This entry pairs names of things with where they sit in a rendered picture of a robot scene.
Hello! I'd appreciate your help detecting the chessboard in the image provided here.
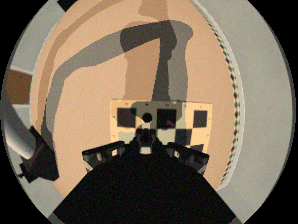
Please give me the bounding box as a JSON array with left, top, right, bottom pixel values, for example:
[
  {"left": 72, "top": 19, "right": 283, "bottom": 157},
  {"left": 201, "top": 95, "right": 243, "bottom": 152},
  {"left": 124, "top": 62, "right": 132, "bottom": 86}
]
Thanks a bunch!
[{"left": 110, "top": 100, "right": 212, "bottom": 153}]

